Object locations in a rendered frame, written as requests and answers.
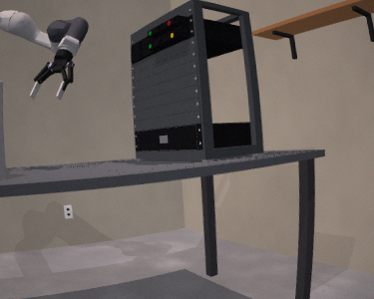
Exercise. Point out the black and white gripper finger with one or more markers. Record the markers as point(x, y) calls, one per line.
point(39, 80)
point(66, 80)

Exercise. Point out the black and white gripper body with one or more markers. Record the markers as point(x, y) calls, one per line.
point(64, 56)

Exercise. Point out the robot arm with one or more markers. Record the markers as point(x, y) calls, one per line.
point(22, 25)

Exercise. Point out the dark grey server rack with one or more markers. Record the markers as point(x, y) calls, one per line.
point(170, 85)

